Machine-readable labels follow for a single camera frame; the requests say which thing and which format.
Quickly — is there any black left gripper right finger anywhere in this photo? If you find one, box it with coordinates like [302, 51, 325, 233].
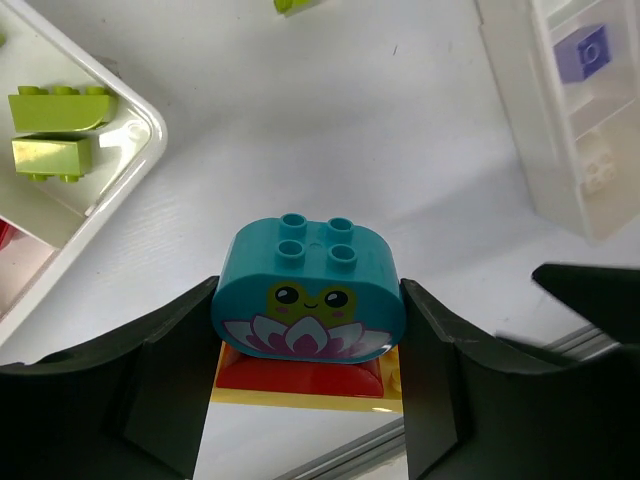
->
[399, 279, 639, 479]

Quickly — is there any small red lego brick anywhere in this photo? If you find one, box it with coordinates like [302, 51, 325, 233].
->
[0, 221, 21, 250]

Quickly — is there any teal frog lego brick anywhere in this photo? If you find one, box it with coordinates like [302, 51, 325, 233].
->
[211, 213, 406, 364]

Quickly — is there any purple lego brick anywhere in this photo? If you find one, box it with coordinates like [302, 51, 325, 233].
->
[553, 23, 611, 84]

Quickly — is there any long green lego brick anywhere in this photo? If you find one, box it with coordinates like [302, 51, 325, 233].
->
[273, 0, 318, 16]

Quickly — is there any white sorting tray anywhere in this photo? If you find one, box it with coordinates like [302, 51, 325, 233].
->
[475, 0, 639, 241]
[1, 1, 167, 338]

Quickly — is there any red sloped lego brick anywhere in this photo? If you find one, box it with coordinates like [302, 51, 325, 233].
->
[215, 346, 384, 398]

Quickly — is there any aluminium front rail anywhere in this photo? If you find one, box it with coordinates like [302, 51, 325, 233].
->
[291, 326, 639, 479]

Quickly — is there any yellow flat lego plate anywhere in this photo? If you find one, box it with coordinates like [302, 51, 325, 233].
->
[211, 344, 403, 414]

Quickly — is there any green square lego brick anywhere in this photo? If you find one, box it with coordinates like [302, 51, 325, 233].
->
[11, 136, 93, 183]

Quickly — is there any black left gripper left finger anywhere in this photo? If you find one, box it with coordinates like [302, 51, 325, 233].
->
[1, 278, 220, 479]

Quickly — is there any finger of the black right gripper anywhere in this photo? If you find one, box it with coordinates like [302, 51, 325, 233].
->
[532, 263, 639, 330]

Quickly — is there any green sloped lego brick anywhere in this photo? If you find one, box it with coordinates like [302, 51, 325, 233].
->
[8, 86, 118, 133]

